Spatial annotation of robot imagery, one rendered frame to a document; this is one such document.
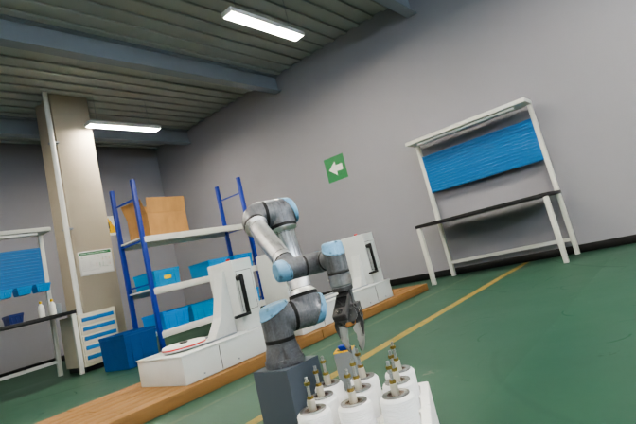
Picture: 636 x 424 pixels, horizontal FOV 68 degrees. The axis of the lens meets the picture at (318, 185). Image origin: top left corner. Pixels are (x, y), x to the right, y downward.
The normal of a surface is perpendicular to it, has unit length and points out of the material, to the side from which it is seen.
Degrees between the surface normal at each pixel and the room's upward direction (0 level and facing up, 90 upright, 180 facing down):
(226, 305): 90
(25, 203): 90
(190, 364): 90
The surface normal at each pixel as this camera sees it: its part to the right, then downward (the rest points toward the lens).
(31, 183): 0.75, -0.28
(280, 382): -0.62, 0.03
